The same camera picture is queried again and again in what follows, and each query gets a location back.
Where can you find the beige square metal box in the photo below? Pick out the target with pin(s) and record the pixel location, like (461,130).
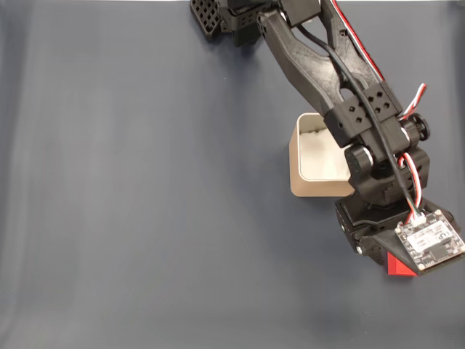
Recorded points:
(312,189)

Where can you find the red cube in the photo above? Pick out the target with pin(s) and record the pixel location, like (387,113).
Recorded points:
(396,269)

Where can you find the camera circuit board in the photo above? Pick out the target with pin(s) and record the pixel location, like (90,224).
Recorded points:
(432,240)

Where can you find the white crumpled tissue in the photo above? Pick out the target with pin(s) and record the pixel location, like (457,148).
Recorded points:
(319,156)

